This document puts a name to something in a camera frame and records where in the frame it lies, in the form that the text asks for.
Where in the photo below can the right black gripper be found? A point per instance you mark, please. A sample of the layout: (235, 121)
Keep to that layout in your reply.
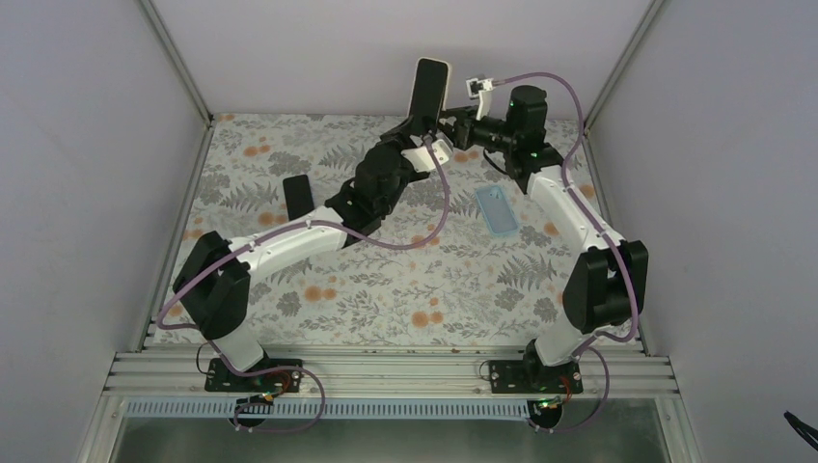
(461, 135)

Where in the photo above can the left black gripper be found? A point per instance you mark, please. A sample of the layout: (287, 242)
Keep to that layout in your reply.
(397, 136)

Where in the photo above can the black phone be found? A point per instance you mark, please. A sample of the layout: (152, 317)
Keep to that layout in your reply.
(429, 94)

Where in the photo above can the light blue cased phone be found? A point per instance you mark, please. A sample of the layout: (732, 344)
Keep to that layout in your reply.
(298, 196)

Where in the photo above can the light blue phone case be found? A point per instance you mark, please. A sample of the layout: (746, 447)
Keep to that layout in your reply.
(496, 210)

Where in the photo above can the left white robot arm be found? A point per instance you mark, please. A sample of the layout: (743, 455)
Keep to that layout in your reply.
(214, 282)

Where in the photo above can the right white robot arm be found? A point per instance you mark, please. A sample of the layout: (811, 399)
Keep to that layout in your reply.
(604, 293)

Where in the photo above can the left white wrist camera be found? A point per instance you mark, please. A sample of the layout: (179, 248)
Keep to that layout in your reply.
(424, 159)

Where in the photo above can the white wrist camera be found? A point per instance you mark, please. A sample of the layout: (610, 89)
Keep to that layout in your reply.
(481, 89)
(424, 159)

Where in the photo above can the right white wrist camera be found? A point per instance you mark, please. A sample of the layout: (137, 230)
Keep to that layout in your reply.
(481, 89)

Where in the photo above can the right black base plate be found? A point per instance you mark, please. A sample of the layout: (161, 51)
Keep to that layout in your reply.
(509, 377)

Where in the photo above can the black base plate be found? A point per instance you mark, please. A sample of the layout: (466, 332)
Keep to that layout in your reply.
(220, 379)
(509, 377)

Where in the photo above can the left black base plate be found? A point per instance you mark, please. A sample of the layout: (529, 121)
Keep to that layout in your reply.
(220, 379)

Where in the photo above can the white slotted cable duct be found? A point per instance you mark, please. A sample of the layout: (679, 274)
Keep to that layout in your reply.
(333, 409)

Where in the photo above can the aluminium rail frame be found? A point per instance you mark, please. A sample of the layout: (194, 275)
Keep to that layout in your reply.
(413, 373)

